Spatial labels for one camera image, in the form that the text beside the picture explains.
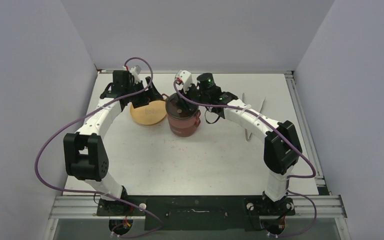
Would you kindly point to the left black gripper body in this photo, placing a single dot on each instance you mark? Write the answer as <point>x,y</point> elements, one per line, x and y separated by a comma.
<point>139,99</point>

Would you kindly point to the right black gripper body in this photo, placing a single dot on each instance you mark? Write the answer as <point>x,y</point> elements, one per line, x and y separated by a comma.
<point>190,91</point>

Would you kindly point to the orange plastic plate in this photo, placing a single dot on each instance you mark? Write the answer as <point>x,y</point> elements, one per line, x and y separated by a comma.
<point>150,114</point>

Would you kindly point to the grey transparent lid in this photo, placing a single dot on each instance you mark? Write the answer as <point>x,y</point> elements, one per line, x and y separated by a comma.
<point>178,109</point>

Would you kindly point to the red steel bowl with handles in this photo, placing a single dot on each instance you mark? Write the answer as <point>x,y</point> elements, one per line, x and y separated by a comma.
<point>194,121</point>

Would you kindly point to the red steel bowl tall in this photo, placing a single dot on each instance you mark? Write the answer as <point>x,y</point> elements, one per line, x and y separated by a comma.
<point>183,132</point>

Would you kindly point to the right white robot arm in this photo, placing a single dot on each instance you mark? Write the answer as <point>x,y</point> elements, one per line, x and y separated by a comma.
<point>281,145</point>

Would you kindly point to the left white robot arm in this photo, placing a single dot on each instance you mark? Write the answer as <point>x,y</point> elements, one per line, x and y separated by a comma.
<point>85,155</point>

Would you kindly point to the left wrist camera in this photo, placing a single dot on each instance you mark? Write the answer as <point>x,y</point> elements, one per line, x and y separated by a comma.
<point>135,72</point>

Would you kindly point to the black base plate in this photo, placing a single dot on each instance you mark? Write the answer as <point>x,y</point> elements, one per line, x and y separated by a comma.
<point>198,213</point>

